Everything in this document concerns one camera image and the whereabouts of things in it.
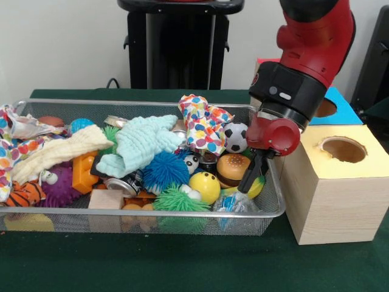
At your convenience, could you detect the yellow banana toy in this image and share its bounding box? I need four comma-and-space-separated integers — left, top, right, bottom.
222, 176, 266, 200

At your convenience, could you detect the cream cloth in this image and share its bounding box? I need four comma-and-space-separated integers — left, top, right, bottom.
10, 125, 114, 186

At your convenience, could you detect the dark green tablecloth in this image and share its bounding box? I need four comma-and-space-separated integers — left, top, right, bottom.
0, 88, 389, 292

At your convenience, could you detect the white plastic bag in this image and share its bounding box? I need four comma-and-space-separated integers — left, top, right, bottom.
0, 105, 43, 201

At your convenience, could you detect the black drink can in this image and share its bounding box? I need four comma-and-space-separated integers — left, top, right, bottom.
103, 169, 145, 196

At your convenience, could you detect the green spiky ball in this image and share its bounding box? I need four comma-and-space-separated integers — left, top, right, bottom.
102, 125, 120, 153

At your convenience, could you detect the yellow ball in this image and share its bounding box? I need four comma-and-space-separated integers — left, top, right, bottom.
188, 172, 221, 205

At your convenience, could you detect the wooden box with three holes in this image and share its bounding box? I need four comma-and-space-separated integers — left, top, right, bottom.
250, 58, 389, 246

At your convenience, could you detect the small soccer ball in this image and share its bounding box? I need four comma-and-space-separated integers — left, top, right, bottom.
224, 122, 249, 154

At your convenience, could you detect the wooden burger toy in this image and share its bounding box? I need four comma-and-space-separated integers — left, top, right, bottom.
216, 153, 252, 188

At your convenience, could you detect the clear plastic bottle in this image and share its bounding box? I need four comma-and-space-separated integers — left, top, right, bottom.
213, 192, 262, 217

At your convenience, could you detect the dark green side table cloth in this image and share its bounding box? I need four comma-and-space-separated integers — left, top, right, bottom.
363, 96, 389, 120

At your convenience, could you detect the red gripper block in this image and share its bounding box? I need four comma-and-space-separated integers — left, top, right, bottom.
238, 114, 301, 195

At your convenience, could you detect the colourful polka-dot cloth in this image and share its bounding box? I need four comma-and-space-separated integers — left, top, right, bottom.
177, 94, 233, 158

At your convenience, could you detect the black floor stand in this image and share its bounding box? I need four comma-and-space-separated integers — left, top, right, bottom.
351, 5, 389, 116

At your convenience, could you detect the shallow clear mesh bin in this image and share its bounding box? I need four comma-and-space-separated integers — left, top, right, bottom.
0, 99, 286, 237

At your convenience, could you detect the mint green knit cloth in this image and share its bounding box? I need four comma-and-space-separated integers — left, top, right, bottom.
95, 116, 184, 178

